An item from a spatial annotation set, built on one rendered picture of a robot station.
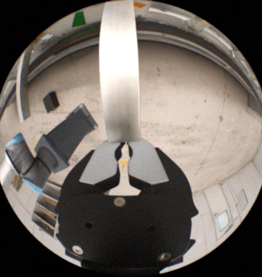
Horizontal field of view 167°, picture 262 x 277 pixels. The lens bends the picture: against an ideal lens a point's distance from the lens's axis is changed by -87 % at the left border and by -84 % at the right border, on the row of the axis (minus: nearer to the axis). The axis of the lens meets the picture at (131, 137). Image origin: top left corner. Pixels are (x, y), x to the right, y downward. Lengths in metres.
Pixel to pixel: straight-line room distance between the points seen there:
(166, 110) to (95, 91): 0.72
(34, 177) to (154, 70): 1.17
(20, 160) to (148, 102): 1.07
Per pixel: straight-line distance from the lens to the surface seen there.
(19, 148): 0.54
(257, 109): 2.69
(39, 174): 0.59
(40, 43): 0.42
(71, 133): 0.78
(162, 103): 1.00
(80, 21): 0.33
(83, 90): 1.04
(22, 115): 0.27
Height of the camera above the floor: 0.94
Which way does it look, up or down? 59 degrees down
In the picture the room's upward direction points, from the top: 178 degrees clockwise
